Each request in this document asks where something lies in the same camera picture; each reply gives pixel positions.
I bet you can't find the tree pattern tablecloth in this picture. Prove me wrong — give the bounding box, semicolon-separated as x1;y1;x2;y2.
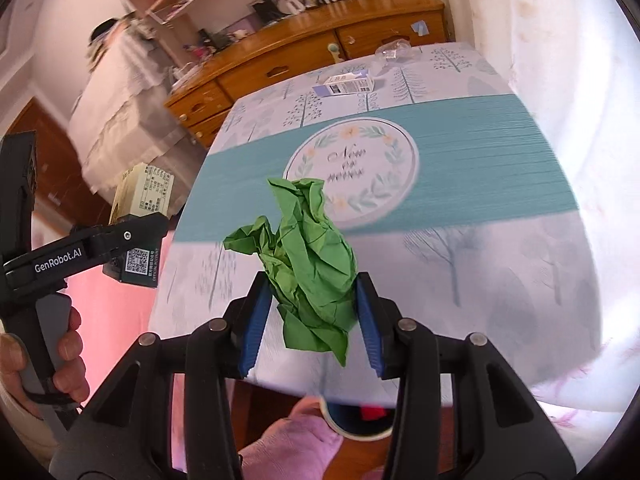
150;42;602;385

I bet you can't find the white floral curtain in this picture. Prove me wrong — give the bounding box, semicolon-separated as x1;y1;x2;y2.
442;0;639;437

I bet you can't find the white lace covered furniture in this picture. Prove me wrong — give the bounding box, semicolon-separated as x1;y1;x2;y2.
67;20;206;212

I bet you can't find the blue trash bin cream rim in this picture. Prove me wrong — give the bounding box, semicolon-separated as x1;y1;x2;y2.
320;398;396;442

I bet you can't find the red envelope packet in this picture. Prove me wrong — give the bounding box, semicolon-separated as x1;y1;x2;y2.
360;405;387;422

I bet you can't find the green paper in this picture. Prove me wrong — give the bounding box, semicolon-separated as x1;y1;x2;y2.
222;178;357;366

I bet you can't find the left pink trouser leg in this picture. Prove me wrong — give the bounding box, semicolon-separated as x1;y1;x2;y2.
240;396;344;479

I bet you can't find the person left hand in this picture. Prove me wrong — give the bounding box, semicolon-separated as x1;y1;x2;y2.
0;305;91;421

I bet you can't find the wooden dresser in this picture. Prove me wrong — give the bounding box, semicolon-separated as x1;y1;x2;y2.
165;0;450;148

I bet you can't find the dark green tea box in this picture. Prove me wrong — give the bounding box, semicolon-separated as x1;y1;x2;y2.
101;160;177;290

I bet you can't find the white blue small carton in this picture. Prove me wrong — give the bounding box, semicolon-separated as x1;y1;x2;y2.
312;70;375;98

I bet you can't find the clear plastic bottle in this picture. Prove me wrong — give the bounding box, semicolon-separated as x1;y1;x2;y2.
374;38;413;63

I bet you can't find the pink bed blanket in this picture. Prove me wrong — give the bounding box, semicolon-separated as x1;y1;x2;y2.
64;228;191;470

